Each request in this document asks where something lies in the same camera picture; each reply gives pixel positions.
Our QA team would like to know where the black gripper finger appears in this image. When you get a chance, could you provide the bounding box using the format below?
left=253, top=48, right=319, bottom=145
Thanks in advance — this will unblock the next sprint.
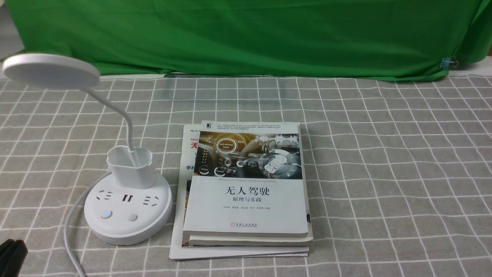
left=0, top=239, right=28, bottom=277

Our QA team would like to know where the white desk lamp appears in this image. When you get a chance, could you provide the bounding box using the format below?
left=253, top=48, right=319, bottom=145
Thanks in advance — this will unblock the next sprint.
left=2, top=53, right=173, bottom=245

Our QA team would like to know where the bottom white magazine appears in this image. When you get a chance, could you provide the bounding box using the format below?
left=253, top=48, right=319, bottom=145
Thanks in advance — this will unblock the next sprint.
left=169, top=124, right=309, bottom=260

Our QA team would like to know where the middle book in stack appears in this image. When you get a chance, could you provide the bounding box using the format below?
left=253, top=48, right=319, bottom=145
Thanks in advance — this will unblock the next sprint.
left=188, top=122, right=314, bottom=247

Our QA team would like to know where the self-driving textbook on top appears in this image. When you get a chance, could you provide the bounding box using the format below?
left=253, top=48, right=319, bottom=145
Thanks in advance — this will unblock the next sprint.
left=183, top=120, right=309, bottom=238

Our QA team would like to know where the green backdrop cloth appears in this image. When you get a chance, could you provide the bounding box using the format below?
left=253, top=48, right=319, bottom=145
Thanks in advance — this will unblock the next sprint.
left=5, top=0, right=491, bottom=81

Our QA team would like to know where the blue binder clip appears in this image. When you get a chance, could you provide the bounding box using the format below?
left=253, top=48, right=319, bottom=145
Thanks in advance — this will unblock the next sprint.
left=439, top=56, right=459, bottom=71

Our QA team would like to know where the white lamp power cable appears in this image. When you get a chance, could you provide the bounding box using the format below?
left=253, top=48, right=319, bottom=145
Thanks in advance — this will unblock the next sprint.
left=63, top=172, right=112, bottom=277

